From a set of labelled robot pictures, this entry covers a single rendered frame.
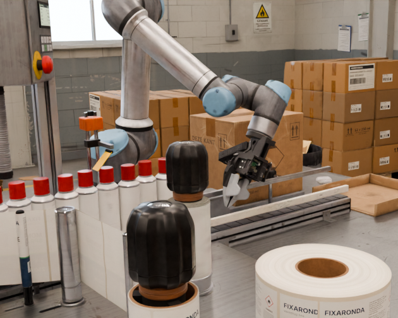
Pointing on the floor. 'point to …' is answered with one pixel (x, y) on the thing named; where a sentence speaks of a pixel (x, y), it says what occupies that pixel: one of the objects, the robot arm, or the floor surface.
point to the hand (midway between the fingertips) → (226, 202)
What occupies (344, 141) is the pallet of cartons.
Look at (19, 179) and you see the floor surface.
